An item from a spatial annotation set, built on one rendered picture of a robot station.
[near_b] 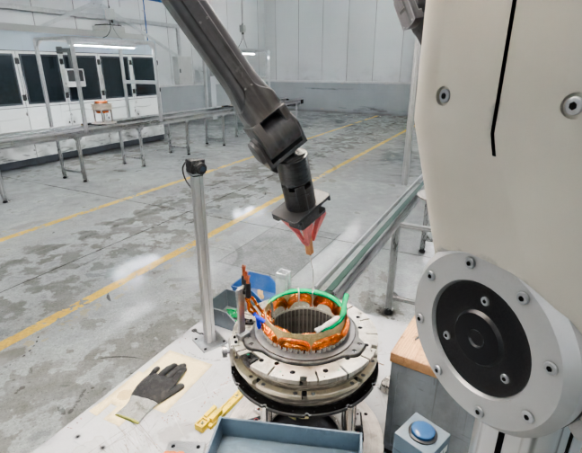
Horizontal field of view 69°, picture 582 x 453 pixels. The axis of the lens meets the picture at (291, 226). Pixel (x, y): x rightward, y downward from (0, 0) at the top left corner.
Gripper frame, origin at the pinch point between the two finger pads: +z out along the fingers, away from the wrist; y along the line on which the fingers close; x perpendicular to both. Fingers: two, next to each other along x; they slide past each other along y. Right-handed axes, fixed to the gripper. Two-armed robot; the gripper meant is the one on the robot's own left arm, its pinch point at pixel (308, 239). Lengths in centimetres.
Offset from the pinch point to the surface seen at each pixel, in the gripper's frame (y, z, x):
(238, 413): 25, 47, -13
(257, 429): 30.1, 16.3, 10.4
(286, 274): 0.9, 14.6, -9.2
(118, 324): 16, 153, -191
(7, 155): -61, 205, -762
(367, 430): 7, 51, 15
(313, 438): 24.9, 18.1, 18.4
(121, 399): 43, 45, -41
